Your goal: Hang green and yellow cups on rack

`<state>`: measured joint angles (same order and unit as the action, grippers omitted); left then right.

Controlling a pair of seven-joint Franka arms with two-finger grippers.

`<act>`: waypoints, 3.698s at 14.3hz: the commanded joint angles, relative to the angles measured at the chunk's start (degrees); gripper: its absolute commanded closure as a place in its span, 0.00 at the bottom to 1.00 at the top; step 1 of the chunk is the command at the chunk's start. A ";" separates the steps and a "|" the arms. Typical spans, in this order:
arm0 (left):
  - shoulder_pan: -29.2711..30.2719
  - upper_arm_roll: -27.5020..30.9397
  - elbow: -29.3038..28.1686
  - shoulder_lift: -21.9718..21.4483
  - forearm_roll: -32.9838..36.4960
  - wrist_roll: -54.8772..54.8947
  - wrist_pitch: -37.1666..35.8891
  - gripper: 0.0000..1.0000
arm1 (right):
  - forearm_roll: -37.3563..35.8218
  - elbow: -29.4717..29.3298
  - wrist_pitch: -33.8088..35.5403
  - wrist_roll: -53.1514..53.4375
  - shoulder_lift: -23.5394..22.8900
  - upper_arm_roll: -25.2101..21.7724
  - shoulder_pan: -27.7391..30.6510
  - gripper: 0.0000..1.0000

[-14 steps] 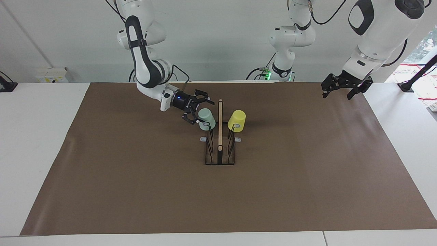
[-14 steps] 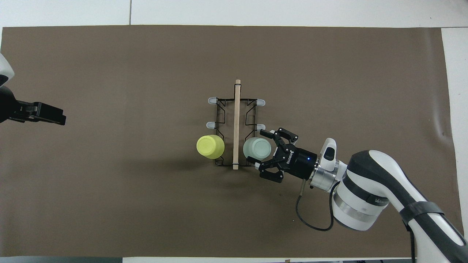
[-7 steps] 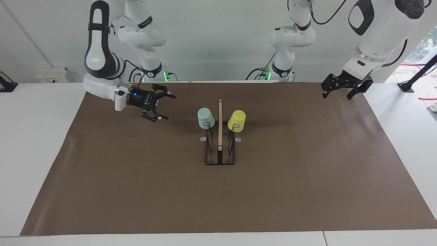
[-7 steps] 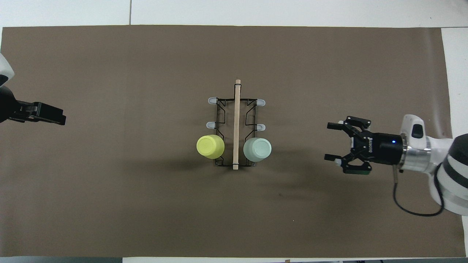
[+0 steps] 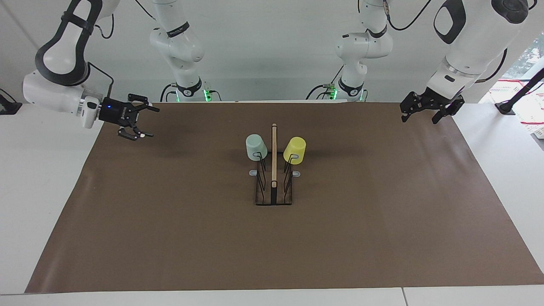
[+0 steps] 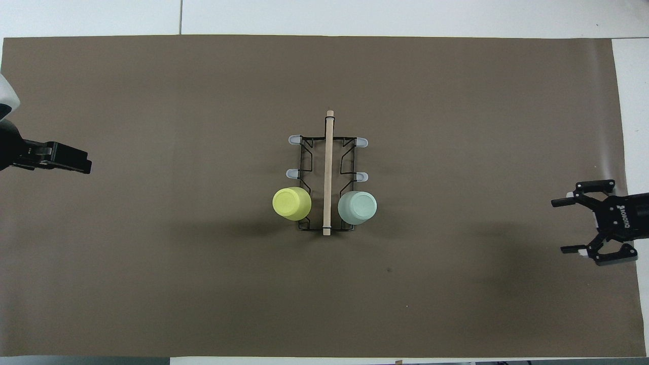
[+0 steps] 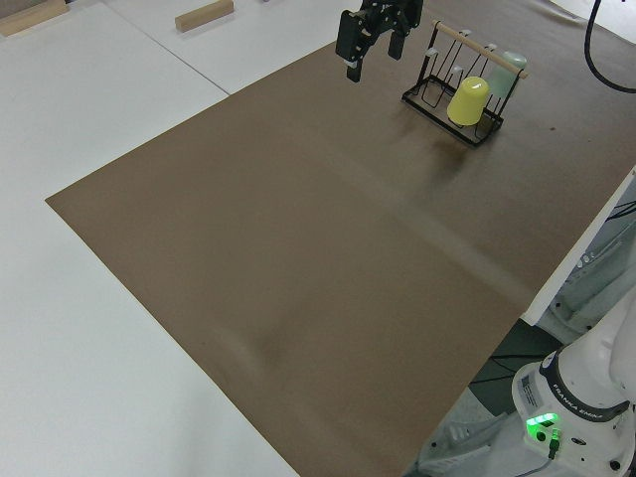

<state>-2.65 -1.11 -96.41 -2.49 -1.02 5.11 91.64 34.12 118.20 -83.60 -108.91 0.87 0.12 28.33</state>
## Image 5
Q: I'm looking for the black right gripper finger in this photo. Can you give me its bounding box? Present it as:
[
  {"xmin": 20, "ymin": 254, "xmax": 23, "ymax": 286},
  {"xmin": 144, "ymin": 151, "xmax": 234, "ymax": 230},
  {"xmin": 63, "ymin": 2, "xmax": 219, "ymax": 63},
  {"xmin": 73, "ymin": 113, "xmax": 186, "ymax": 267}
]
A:
[
  {"xmin": 127, "ymin": 93, "xmax": 160, "ymax": 113},
  {"xmin": 118, "ymin": 123, "xmax": 154, "ymax": 142}
]

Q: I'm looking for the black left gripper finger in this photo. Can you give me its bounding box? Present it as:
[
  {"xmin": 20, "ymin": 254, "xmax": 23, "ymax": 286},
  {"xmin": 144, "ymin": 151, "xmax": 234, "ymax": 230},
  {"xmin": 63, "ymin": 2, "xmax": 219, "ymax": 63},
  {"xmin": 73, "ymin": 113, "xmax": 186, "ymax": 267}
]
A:
[
  {"xmin": 432, "ymin": 104, "xmax": 456, "ymax": 125},
  {"xmin": 400, "ymin": 91, "xmax": 421, "ymax": 123}
]

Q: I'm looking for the pale green plastic cup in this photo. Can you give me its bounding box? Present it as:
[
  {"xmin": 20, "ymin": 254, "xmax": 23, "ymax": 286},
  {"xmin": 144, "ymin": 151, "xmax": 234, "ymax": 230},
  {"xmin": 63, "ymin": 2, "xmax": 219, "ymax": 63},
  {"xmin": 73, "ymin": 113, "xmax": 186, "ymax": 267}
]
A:
[{"xmin": 246, "ymin": 134, "xmax": 269, "ymax": 161}]

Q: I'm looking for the yellow plastic cup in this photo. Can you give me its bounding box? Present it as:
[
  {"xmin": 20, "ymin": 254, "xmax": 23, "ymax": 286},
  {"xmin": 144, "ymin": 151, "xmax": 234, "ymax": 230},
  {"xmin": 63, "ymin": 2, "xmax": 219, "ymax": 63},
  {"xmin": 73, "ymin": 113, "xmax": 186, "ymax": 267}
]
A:
[{"xmin": 283, "ymin": 136, "xmax": 306, "ymax": 165}]

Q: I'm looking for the black angled stand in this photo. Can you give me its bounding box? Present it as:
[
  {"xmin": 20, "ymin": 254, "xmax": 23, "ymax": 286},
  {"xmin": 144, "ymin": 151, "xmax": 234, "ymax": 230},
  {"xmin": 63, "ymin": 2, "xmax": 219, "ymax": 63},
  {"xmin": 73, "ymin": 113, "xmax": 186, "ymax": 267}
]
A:
[{"xmin": 495, "ymin": 68, "xmax": 544, "ymax": 115}]

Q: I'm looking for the white red-striped basket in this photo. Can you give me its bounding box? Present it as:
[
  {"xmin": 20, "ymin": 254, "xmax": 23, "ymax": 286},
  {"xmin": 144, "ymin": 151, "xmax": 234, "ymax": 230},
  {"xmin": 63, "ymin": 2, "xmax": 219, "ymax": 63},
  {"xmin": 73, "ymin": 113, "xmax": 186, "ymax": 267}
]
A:
[{"xmin": 489, "ymin": 79, "xmax": 544, "ymax": 139}]

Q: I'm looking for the small black stand base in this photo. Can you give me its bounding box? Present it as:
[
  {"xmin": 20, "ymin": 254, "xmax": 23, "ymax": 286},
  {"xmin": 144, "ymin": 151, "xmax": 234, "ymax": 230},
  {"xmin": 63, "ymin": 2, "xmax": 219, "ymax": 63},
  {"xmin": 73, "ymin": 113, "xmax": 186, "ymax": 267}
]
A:
[{"xmin": 0, "ymin": 88, "xmax": 23, "ymax": 115}]

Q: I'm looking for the brown table mat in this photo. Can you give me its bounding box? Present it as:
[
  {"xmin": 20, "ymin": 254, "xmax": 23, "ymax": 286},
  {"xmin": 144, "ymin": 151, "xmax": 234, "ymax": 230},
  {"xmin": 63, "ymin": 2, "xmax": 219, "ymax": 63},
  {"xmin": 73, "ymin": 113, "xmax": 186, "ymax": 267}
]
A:
[{"xmin": 25, "ymin": 102, "xmax": 544, "ymax": 294}]

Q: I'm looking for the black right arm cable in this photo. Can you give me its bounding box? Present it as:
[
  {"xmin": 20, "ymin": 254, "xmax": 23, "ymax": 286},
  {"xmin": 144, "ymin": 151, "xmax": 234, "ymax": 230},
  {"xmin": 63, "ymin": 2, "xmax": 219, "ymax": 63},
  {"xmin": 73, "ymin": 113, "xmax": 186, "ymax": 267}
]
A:
[{"xmin": 87, "ymin": 13, "xmax": 116, "ymax": 99}]

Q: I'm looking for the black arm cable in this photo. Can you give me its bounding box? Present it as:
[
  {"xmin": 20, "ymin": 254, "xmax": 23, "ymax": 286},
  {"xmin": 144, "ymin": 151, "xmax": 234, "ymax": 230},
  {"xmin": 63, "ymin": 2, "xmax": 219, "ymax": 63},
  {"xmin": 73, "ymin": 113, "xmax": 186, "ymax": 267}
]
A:
[
  {"xmin": 384, "ymin": 0, "xmax": 509, "ymax": 84},
  {"xmin": 87, "ymin": 13, "xmax": 116, "ymax": 99}
]

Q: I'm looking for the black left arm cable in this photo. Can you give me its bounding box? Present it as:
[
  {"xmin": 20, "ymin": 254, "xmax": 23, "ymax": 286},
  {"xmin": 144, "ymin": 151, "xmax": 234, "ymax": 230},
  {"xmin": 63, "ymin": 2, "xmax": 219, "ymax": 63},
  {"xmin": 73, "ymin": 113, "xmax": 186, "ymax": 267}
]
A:
[{"xmin": 384, "ymin": 0, "xmax": 509, "ymax": 84}]

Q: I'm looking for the black left base cable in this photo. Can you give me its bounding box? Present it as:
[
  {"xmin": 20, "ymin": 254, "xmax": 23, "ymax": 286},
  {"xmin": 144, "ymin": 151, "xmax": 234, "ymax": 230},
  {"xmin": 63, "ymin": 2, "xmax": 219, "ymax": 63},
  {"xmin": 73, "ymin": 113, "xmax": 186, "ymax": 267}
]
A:
[{"xmin": 306, "ymin": 64, "xmax": 345, "ymax": 100}]

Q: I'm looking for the black wire cup rack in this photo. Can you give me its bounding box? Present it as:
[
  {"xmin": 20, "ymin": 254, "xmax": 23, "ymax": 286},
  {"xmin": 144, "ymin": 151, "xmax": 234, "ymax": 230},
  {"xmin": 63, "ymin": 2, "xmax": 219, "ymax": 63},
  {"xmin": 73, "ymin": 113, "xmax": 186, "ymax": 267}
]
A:
[{"xmin": 249, "ymin": 124, "xmax": 300, "ymax": 206}]

